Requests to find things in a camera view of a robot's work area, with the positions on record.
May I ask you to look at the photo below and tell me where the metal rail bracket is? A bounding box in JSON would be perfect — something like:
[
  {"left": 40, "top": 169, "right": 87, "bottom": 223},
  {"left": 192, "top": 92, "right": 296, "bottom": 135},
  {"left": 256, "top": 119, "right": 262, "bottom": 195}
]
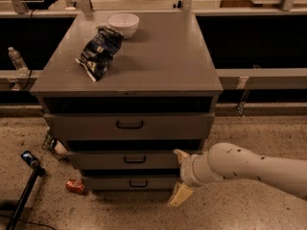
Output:
[{"left": 236, "top": 77, "right": 250, "bottom": 117}]

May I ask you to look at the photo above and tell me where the grey bottom drawer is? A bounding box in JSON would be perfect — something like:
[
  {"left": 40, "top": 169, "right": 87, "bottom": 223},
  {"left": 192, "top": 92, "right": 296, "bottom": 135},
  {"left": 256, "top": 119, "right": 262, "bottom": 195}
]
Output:
[{"left": 81, "top": 175, "right": 177, "bottom": 191}]

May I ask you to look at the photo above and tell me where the black tripod pole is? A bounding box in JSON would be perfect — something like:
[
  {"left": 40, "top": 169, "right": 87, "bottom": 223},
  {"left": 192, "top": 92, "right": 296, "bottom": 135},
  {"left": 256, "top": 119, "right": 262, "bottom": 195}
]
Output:
[{"left": 6, "top": 165, "right": 44, "bottom": 230}]

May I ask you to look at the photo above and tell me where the blue crumpled chip bag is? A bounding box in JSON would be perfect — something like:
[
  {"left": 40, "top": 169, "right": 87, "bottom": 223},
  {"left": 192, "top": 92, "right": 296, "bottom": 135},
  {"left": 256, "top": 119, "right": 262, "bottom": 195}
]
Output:
[{"left": 76, "top": 26, "right": 124, "bottom": 82}]

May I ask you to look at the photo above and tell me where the grey drawer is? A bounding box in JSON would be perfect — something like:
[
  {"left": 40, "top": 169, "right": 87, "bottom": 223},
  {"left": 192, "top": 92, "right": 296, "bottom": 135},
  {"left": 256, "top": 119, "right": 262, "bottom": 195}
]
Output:
[
  {"left": 44, "top": 114, "right": 214, "bottom": 141},
  {"left": 66, "top": 150, "right": 179, "bottom": 170},
  {"left": 81, "top": 175, "right": 177, "bottom": 191}
]

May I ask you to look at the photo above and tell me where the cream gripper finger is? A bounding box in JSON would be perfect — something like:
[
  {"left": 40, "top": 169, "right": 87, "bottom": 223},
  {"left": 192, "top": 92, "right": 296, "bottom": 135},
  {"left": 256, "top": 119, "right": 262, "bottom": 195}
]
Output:
[
  {"left": 174, "top": 149, "right": 189, "bottom": 164},
  {"left": 168, "top": 182, "right": 194, "bottom": 207}
]

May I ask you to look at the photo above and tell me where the wire basket with white item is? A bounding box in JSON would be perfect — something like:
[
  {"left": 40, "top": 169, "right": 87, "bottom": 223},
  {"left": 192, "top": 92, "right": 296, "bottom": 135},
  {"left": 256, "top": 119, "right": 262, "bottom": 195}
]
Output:
[{"left": 42, "top": 128, "right": 68, "bottom": 162}]

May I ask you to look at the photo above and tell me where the orange soda can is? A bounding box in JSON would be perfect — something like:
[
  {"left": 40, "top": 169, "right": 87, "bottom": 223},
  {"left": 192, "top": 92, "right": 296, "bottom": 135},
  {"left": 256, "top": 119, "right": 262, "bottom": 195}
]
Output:
[{"left": 65, "top": 179, "right": 85, "bottom": 194}]

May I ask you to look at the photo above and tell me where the black hanging cable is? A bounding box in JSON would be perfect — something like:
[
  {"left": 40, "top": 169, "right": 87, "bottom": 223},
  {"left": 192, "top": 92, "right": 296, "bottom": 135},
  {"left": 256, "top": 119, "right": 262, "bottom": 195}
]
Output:
[{"left": 9, "top": 10, "right": 35, "bottom": 91}]

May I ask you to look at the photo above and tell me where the clear plastic water bottle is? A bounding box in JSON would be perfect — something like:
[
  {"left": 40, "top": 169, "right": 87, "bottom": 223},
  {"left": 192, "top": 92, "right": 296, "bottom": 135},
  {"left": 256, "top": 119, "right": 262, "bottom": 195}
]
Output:
[{"left": 8, "top": 47, "right": 30, "bottom": 77}]

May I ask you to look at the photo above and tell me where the grey top drawer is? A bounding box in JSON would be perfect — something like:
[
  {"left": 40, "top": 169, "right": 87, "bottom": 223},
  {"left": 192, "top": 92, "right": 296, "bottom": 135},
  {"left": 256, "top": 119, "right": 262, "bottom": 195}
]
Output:
[{"left": 44, "top": 114, "right": 214, "bottom": 141}]

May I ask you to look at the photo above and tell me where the blue soda can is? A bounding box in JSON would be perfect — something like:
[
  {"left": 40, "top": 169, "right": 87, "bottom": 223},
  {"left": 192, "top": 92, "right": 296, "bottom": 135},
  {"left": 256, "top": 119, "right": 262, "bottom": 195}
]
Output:
[{"left": 21, "top": 150, "right": 39, "bottom": 168}]

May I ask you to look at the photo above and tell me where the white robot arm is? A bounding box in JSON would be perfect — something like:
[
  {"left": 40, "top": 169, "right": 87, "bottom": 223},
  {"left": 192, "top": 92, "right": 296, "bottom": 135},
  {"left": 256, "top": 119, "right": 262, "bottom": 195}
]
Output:
[{"left": 168, "top": 143, "right": 307, "bottom": 207}]

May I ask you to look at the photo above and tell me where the white bowl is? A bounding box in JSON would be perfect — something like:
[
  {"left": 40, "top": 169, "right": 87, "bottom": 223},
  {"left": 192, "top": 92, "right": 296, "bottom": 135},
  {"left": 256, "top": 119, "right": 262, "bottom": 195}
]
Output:
[{"left": 108, "top": 13, "right": 140, "bottom": 38}]

